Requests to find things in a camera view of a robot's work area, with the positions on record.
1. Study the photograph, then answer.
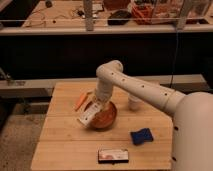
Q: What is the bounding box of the white plastic bottle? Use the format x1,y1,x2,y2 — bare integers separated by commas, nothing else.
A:
77,102,103,127

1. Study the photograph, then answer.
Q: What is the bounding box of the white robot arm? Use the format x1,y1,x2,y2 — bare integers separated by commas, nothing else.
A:
95,60,213,171

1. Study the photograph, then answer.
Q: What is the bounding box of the orange ceramic bowl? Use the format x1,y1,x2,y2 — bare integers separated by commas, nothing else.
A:
89,102,117,129

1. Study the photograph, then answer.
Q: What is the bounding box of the orange carrot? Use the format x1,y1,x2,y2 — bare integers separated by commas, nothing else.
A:
74,92,89,111

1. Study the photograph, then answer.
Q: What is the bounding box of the white plastic cup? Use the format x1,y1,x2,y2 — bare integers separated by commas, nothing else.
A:
128,94,141,111

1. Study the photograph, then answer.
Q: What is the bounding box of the blue sponge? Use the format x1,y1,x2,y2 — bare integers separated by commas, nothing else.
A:
130,128,154,145

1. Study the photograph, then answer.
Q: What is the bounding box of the black and white box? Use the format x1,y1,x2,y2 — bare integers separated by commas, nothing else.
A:
98,149,129,164

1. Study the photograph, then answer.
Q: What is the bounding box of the black object on bench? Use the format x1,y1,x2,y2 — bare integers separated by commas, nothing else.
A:
107,10,131,26

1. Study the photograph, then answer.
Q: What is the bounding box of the orange crate on bench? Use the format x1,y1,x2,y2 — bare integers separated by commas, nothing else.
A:
131,5,152,25

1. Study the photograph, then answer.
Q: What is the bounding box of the wooden background workbench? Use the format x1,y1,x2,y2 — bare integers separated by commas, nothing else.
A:
0,0,213,35

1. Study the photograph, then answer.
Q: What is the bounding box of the grey metal post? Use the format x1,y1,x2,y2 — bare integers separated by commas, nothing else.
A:
83,0,94,31

